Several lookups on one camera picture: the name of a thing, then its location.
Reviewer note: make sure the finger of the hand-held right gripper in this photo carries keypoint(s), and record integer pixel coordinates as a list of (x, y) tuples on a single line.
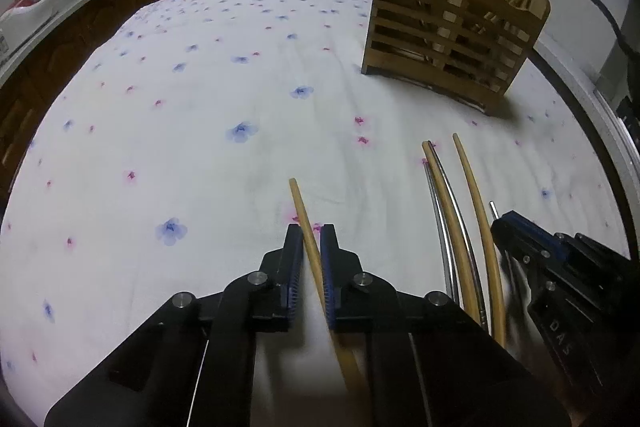
[(520, 252), (537, 234)]

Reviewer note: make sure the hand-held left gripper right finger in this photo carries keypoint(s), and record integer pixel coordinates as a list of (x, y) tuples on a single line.
[(327, 267)]

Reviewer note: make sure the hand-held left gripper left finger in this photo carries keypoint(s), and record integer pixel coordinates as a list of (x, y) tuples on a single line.
[(295, 267)]

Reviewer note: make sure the metal chopstick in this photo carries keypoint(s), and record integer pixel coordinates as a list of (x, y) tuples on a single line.
[(442, 232), (472, 267), (494, 209)]

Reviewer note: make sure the wooden slatted utensil holder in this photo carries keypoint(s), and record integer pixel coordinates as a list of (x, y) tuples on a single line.
[(450, 32)]

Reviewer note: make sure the floral white tablecloth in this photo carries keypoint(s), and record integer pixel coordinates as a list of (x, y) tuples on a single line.
[(200, 157)]

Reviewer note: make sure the white and red rice cooker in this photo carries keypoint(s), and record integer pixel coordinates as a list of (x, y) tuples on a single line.
[(25, 7)]

